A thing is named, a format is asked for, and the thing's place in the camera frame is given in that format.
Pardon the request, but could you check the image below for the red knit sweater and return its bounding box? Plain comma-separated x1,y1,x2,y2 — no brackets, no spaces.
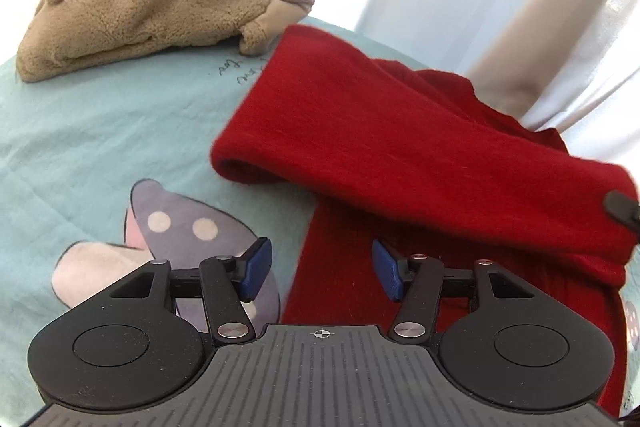
209,24,640,414

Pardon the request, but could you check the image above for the brown plush bear garment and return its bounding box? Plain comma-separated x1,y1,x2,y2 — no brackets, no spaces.
15,0,316,84

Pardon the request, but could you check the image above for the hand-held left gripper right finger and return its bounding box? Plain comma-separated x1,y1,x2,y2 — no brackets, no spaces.
371,239,539,344

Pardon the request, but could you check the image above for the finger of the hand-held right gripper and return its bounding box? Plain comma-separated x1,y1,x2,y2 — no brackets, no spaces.
602,190,640,236

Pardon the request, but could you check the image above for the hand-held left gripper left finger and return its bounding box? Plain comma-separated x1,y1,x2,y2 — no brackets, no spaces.
106,237,274,344

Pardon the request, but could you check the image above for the teal printed bedsheet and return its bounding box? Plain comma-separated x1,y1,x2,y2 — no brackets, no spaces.
0,16,640,427

